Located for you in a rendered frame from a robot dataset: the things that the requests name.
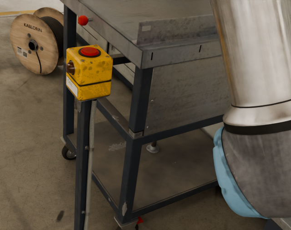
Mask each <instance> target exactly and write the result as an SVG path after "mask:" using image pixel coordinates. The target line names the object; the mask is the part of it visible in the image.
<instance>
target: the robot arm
mask: <svg viewBox="0 0 291 230"><path fill-rule="evenodd" d="M210 3H211V7H212V12H213V17H214V21H215V26H216V30H217V36H218V40H219V44H220V49H221V53H222V58H223V63H224V67H225V71H226V76H227V80H228V86H229V90H230V95H231V99H232V103H231V105H230V107H229V108H228V110H227V111H226V113H225V114H224V116H223V123H224V126H222V127H221V128H220V129H218V130H217V131H216V133H215V136H214V140H213V143H214V145H215V147H214V148H213V159H214V166H215V171H216V176H217V180H218V184H219V186H220V187H221V190H222V195H223V197H224V199H225V201H226V202H227V204H228V206H229V207H230V208H231V210H232V211H233V212H235V213H236V214H238V215H240V216H243V217H257V218H263V219H271V218H289V217H291V0H210Z"/></svg>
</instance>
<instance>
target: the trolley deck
mask: <svg viewBox="0 0 291 230"><path fill-rule="evenodd" d="M60 1H61V2H62V3H63V4H65V5H66V6H67V7H68V8H69V9H70V10H71V11H72V12H74V13H75V14H76V15H77V16H78V17H79V16H82V15H85V16H86V17H87V18H92V21H89V22H88V23H87V24H88V25H89V26H90V27H91V28H92V29H94V30H95V31H96V32H97V33H98V34H99V35H101V36H102V37H103V38H104V39H105V40H107V41H108V42H109V43H110V44H111V45H112V46H113V47H114V48H115V49H117V50H118V51H119V52H120V53H121V54H123V55H124V56H125V57H126V58H127V59H128V60H130V61H131V62H132V63H133V64H134V65H135V66H137V67H138V68H139V69H140V70H142V69H147V68H154V67H160V66H165V65H171V64H176V63H183V62H188V61H194V60H199V59H205V58H212V57H217V56H222V53H221V49H220V44H219V40H218V36H214V37H205V38H198V39H191V40H184V41H178V42H169V43H162V44H155V45H149V46H142V47H137V46H136V45H135V44H133V43H132V42H131V41H130V40H134V39H137V36H138V25H139V21H150V20H160V19H169V18H178V17H187V16H200V15H209V14H213V12H212V7H211V3H210V0H60Z"/></svg>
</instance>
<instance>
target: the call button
mask: <svg viewBox="0 0 291 230"><path fill-rule="evenodd" d="M81 53H82V54H84V55H87V56H94V55H97V54H98V53H99V51H98V50H97V49H96V48H93V47H84V48H83V49H81Z"/></svg>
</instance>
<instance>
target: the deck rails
mask: <svg viewBox="0 0 291 230"><path fill-rule="evenodd" d="M143 26H151V28H150V30H145V31H142V27H143ZM214 36H217V30H216V26H215V21H214V17H213V14H209V15H200V16H187V17H178V18H169V19H160V20H150V21H139V25H138V36H137V39H134V40H130V41H131V42H132V43H133V44H135V45H136V46H137V47H142V46H149V45H155V44H162V43H169V42H178V41H184V40H191V39H198V38H205V37H214Z"/></svg>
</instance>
